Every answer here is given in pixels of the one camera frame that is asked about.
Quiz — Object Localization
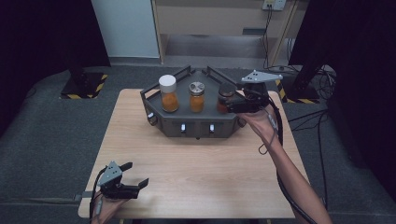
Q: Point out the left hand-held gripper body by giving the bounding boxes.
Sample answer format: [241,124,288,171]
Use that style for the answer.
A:
[97,161,141,200]

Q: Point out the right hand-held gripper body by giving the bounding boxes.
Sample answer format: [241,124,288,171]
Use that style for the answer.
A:
[240,69,284,114]

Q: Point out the black lid spice jar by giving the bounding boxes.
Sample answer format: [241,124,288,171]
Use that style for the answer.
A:
[217,82,237,115]

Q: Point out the silver lid spice jar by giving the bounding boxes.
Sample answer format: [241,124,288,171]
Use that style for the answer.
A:
[189,81,206,114]

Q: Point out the dark grey corner rack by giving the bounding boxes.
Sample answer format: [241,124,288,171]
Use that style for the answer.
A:
[139,64,257,139]

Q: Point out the white lid spice jar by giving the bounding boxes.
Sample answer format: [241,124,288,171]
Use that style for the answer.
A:
[158,74,180,113]

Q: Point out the person's left hand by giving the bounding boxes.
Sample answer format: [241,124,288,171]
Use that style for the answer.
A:
[92,190,130,224]

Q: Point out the person's right hand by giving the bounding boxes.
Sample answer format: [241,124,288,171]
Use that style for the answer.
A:
[236,104,283,150]

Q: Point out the black stand with striped base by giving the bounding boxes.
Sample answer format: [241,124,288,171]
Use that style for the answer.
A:
[60,55,109,101]
[275,59,321,105]

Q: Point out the wooden cabinet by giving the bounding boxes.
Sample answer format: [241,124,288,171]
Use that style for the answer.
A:
[150,0,302,67]

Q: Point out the dark curtain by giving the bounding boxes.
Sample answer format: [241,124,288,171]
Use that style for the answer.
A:
[0,0,111,138]
[289,0,396,200]

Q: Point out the white panel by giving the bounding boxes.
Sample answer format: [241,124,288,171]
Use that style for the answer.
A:
[91,0,161,59]

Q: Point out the right hand-held gripper cable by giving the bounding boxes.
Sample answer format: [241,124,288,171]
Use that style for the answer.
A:
[257,96,318,224]

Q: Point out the black socket cable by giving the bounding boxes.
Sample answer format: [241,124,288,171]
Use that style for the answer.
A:
[262,8,300,73]

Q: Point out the tangled black cables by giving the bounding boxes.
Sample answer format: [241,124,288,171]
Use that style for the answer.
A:
[316,65,338,101]

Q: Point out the black floor cable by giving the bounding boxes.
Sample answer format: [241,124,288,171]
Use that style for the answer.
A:
[287,109,330,206]

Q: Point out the white wall socket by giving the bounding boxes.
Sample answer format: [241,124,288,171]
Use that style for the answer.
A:
[262,0,288,11]

